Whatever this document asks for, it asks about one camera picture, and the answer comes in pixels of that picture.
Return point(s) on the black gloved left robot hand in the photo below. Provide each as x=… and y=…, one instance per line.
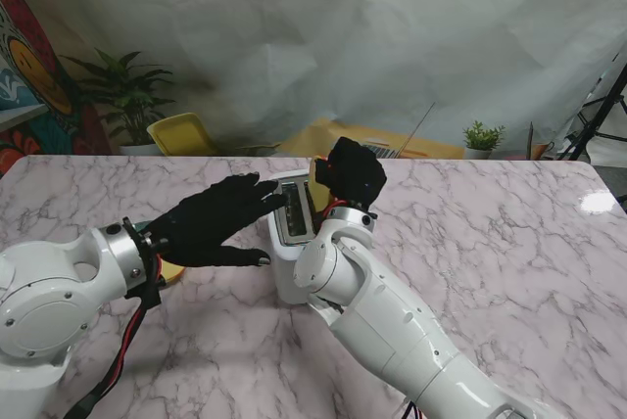
x=210, y=228

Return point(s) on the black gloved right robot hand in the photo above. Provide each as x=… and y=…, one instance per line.
x=355, y=174

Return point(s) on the yellow toy toast slice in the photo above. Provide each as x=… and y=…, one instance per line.
x=321, y=196
x=172, y=273

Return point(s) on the white two-slot toaster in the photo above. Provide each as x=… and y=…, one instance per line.
x=284, y=272

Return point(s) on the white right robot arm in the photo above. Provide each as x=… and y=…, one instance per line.
x=392, y=331

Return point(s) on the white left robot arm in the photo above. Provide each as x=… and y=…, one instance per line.
x=49, y=301

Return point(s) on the silver open laptop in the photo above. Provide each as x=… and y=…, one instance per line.
x=392, y=150

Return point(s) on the yellow desk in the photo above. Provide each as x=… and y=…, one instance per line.
x=308, y=137

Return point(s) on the teal round plate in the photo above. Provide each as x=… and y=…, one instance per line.
x=142, y=227

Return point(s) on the yellow plastic chair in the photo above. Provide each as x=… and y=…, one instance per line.
x=181, y=135

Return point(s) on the small green potted plant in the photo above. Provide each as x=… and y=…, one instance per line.
x=482, y=140

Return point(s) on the large green potted plant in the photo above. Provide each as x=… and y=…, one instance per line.
x=130, y=96

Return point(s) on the white paper backdrop sheet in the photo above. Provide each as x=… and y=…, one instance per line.
x=313, y=22

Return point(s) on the colourful mural panel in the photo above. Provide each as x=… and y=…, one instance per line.
x=29, y=96

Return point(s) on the black tripod stand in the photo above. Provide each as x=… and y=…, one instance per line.
x=595, y=120

